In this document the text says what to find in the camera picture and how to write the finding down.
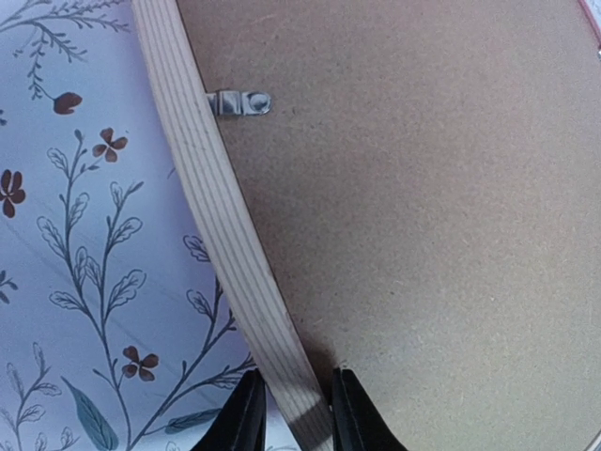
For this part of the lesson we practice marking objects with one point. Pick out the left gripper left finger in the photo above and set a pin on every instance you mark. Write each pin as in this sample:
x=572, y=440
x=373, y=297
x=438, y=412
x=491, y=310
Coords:
x=241, y=424

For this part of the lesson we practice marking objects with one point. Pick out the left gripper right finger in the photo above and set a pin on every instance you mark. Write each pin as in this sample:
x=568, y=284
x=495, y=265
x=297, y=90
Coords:
x=357, y=423

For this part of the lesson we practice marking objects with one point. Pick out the pink wooden picture frame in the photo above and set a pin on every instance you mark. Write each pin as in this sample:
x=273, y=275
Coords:
x=225, y=235

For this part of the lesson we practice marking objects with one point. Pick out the brown cardboard backing board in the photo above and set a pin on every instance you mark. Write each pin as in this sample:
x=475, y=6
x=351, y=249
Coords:
x=422, y=211

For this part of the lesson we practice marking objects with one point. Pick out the metal clip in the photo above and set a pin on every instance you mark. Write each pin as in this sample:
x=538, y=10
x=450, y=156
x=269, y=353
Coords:
x=235, y=103

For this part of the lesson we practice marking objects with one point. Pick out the floral patterned table mat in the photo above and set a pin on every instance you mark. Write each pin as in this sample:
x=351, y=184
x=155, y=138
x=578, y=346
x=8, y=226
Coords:
x=115, y=333

